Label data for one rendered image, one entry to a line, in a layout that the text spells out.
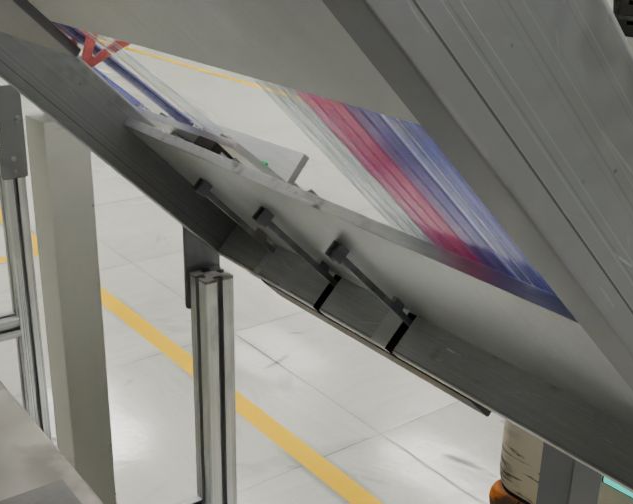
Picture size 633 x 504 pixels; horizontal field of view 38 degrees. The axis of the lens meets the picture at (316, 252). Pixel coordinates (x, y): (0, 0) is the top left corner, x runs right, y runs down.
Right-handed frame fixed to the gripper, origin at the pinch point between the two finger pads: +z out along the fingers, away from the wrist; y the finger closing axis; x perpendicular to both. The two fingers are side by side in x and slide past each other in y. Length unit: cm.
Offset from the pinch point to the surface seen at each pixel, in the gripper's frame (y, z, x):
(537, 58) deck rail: 92, 8, -30
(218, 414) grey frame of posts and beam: 22.1, 29.5, 31.3
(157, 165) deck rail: 24.2, 8.1, 3.5
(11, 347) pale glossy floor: -101, 52, 73
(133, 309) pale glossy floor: -103, 30, 100
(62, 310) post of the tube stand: 2.0, 28.3, 16.4
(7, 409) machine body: 32.6, 35.7, -1.9
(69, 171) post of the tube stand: 2.3, 12.4, 6.7
